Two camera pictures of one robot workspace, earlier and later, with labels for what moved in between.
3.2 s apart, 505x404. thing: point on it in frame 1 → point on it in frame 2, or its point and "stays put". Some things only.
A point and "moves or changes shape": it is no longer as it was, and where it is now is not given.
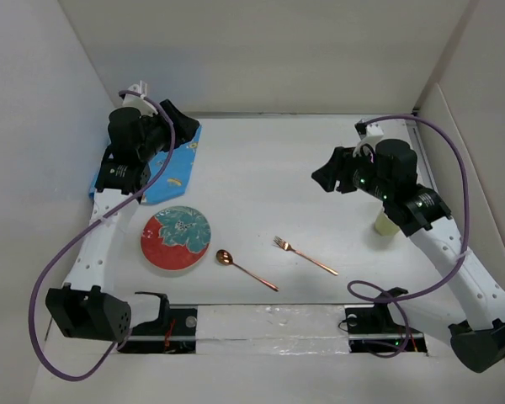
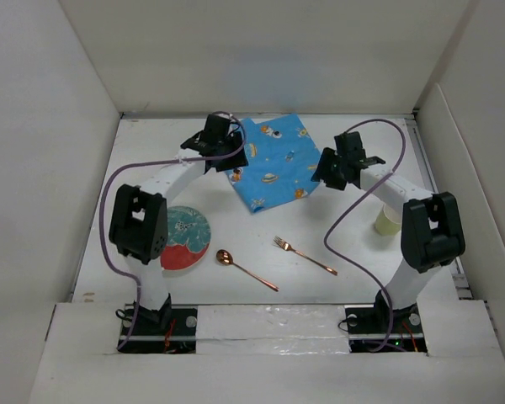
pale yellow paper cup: x=384 y=225 stays put
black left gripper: x=185 y=126 → x=237 y=161
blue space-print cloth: x=174 y=180 moves or changes shape
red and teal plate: x=175 y=237 stays put
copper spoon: x=225 y=257 stays put
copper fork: x=287 y=247 stays put
